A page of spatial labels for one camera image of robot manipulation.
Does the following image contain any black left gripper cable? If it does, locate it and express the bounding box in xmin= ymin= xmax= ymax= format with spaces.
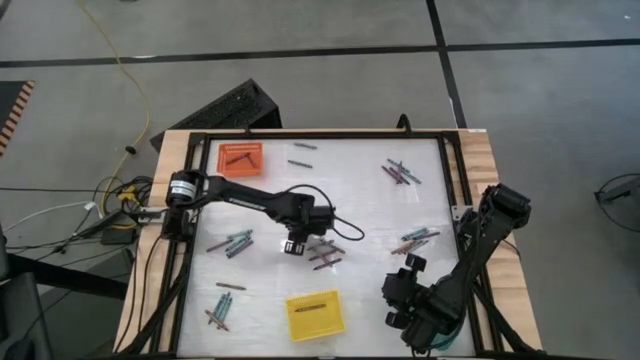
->
xmin=279 ymin=183 xmax=367 ymax=243

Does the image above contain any orange plastic basket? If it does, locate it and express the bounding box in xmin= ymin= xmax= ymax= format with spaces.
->
xmin=216 ymin=141 xmax=265 ymax=178

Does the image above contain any black metal floor bar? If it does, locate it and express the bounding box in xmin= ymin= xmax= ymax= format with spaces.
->
xmin=4 ymin=252 xmax=130 ymax=301

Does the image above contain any black floor cable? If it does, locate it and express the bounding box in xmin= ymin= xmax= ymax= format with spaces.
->
xmin=0 ymin=185 xmax=101 ymax=194

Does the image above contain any white cable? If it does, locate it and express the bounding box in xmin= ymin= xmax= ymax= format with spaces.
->
xmin=2 ymin=199 xmax=104 ymax=234

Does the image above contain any black power brick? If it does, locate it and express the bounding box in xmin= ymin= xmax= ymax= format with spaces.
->
xmin=99 ymin=227 xmax=138 ymax=246

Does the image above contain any teal plastic tray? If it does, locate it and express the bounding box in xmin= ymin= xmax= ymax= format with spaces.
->
xmin=427 ymin=332 xmax=459 ymax=352

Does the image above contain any yellow plastic basket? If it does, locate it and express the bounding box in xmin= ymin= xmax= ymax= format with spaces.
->
xmin=285 ymin=288 xmax=347 ymax=344

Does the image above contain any black metal table frame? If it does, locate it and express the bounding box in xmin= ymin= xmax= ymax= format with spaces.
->
xmin=119 ymin=128 xmax=541 ymax=360

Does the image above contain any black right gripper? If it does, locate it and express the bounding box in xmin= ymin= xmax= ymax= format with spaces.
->
xmin=382 ymin=253 xmax=429 ymax=331

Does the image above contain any wooden table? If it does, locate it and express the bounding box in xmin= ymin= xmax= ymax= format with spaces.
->
xmin=113 ymin=127 xmax=544 ymax=356

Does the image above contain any black orange striped mat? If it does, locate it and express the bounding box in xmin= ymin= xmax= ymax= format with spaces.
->
xmin=0 ymin=79 xmax=37 ymax=157

